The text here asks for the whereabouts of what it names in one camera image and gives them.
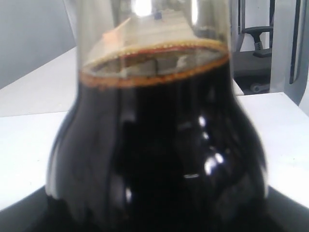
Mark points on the dark soy sauce bottle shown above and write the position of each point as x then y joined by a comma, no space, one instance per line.
156,140

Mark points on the black office chair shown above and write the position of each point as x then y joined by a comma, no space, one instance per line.
252,69

